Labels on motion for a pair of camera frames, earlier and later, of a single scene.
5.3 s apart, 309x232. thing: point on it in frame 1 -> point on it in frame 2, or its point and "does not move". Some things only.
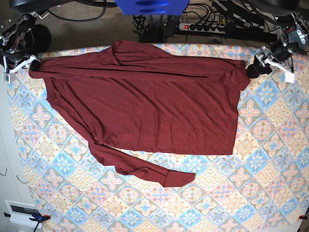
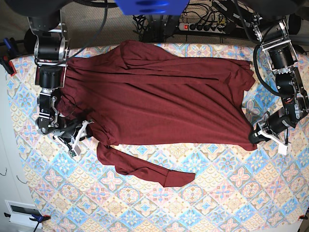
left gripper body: x=9 y=76 -> x=70 y=134
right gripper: x=265 y=56 -> x=275 y=125
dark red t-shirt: x=133 y=96 does not move
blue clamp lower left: x=37 y=218 does not move
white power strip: x=202 y=28 does not move
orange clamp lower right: x=302 y=216 does not move
